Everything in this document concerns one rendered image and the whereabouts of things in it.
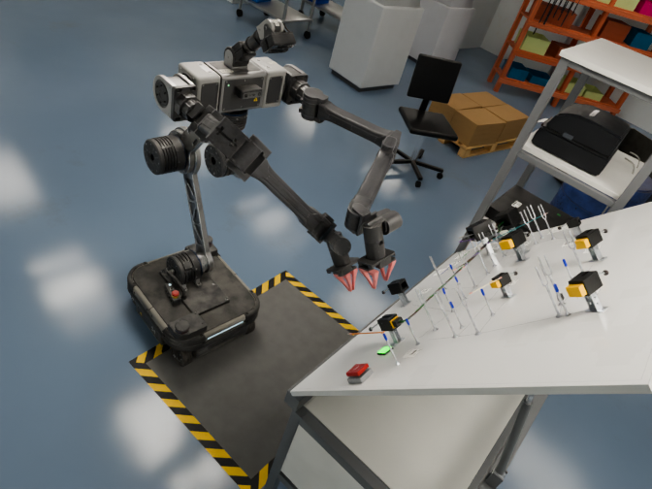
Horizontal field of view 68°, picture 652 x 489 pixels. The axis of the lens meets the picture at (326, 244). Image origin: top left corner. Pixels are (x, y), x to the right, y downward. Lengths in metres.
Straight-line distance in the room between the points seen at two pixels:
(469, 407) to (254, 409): 1.13
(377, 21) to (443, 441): 4.96
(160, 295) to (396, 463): 1.54
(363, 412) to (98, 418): 1.32
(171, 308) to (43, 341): 0.65
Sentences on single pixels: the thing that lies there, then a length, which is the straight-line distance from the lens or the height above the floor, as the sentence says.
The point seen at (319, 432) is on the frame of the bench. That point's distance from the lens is 1.66.
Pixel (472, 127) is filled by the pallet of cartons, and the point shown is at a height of 0.34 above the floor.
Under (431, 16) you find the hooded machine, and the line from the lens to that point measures 7.89.
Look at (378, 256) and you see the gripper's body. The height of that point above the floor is 1.35.
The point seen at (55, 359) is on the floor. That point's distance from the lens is 2.78.
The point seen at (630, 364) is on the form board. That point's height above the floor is 1.63.
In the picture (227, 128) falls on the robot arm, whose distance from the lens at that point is 1.30.
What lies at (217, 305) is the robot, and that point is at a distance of 2.63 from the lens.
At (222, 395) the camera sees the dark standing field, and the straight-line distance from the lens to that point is 2.61.
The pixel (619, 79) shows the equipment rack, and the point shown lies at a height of 1.84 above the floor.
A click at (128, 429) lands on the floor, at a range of 2.53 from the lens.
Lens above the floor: 2.22
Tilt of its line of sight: 38 degrees down
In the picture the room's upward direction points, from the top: 18 degrees clockwise
